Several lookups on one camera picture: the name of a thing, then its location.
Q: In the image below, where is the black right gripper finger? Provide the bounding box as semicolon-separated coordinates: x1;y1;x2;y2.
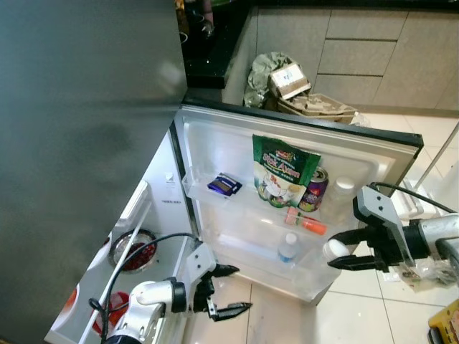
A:
337;228;377;246
328;254;381;272

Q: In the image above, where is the translucent plastic bottle white cap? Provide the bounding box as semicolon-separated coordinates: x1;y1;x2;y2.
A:
322;239;351;261
326;177;357;223

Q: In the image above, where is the silver two-door fridge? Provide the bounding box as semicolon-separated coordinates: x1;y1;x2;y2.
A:
0;0;424;344

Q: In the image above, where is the small orange pink bottle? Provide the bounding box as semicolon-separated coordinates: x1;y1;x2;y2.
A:
284;207;328;236

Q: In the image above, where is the clear plastic bag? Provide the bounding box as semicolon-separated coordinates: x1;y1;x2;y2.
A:
398;258;449;287

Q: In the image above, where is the purple drink can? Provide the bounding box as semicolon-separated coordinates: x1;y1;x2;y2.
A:
299;168;330;213

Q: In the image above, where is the small clear water bottle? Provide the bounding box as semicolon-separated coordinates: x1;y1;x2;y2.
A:
277;232;301;264

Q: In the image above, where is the steel bowl red food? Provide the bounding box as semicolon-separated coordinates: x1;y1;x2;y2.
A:
109;229;157;273

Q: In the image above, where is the blue snack packet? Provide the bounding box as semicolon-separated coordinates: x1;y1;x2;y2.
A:
207;173;243;197

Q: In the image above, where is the dish with red food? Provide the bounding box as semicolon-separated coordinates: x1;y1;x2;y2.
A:
90;290;131;334

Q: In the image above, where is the yellow black object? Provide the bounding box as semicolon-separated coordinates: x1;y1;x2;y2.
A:
428;297;459;344

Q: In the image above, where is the green food pouch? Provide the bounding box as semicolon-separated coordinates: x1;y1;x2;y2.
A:
252;134;322;209

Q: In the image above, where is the large brown cardboard box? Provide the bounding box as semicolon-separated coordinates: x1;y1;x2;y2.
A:
276;93;358;124

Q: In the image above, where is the white bowl with food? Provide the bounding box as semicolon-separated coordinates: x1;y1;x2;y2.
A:
63;285;80;312

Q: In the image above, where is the cardboard box white label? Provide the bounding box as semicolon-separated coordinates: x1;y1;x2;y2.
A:
269;63;312;100

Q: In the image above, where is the grey kitchen cabinet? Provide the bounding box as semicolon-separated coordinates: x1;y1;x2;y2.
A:
222;7;459;112

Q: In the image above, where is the green plastic bag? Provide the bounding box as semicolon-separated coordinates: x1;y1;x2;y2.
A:
244;52;295;108

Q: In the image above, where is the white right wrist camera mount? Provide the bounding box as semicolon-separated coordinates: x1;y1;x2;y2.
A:
353;185;417;262

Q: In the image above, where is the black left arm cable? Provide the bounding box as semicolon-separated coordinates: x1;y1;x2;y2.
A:
87;231;198;344

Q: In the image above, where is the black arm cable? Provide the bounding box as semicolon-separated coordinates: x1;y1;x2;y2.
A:
369;181;459;216
87;231;198;344

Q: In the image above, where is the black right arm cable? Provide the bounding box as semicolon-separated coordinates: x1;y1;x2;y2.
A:
369;181;459;216

